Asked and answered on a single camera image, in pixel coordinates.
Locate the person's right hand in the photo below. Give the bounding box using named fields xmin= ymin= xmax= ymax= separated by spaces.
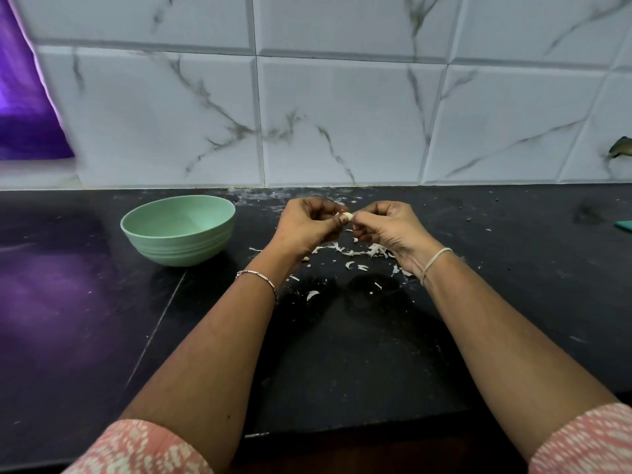
xmin=350 ymin=200 xmax=442 ymax=277

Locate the person's left hand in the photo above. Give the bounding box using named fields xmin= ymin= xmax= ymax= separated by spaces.
xmin=269 ymin=196 xmax=350 ymax=265

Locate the mint green bowl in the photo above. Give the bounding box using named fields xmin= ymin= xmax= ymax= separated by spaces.
xmin=119 ymin=194 xmax=238 ymax=269

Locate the person's right forearm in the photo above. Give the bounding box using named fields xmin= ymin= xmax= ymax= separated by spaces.
xmin=423 ymin=256 xmax=618 ymax=460

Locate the person's left forearm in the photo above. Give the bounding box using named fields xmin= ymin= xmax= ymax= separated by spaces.
xmin=120 ymin=253 xmax=292 ymax=460

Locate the pile of white garlic peels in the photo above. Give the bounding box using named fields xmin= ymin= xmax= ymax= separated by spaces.
xmin=311 ymin=240 xmax=416 ymax=290

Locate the pink patterned left sleeve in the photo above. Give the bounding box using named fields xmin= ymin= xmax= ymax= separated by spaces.
xmin=62 ymin=419 xmax=215 ymax=474

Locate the pink patterned sleeve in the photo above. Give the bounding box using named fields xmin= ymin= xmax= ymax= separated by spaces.
xmin=62 ymin=419 xmax=215 ymax=474
xmin=528 ymin=402 xmax=632 ymax=474

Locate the pink patterned right sleeve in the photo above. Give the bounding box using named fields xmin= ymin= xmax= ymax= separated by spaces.
xmin=528 ymin=402 xmax=632 ymax=474

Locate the purple cloth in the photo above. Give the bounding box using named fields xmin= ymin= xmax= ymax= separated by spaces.
xmin=0 ymin=0 xmax=75 ymax=162

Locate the silver right wrist bracelet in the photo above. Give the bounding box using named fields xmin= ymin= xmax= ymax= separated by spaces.
xmin=421 ymin=246 xmax=454 ymax=286

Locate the silver wrist bracelet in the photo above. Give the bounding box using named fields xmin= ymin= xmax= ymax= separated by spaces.
xmin=421 ymin=246 xmax=454 ymax=286
xmin=234 ymin=269 xmax=280 ymax=304

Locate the silver left wrist bracelet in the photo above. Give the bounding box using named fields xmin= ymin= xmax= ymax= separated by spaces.
xmin=234 ymin=269 xmax=280 ymax=304

